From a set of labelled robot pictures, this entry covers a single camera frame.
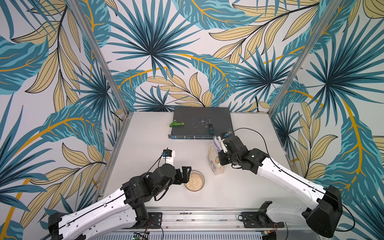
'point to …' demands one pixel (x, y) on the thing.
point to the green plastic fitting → (176, 123)
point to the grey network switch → (196, 120)
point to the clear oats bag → (213, 159)
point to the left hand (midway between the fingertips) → (182, 171)
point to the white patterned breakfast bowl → (196, 182)
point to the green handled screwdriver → (211, 130)
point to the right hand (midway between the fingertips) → (212, 159)
